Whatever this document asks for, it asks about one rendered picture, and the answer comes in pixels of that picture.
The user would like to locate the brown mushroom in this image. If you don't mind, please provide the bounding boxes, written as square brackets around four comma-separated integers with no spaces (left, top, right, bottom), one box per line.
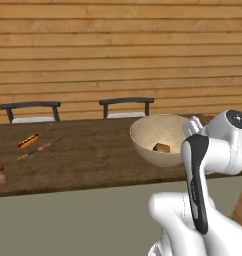
[0,164,8,185]

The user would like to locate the meat skewer on stick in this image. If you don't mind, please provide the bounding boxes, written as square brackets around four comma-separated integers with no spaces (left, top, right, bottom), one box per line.
[15,137,64,162]

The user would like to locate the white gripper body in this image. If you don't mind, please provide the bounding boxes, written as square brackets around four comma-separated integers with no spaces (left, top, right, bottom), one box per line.
[181,115,205,137]

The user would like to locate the brown bread piece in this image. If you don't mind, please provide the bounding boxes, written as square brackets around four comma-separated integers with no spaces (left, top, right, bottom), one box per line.
[152,142,172,154]

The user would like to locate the hot dog with mustard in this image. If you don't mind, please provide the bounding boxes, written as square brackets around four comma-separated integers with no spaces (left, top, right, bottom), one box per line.
[17,132,41,150]

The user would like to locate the dark chair with white seat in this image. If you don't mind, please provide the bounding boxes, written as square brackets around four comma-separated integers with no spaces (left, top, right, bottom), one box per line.
[0,100,62,125]
[98,96,156,120]

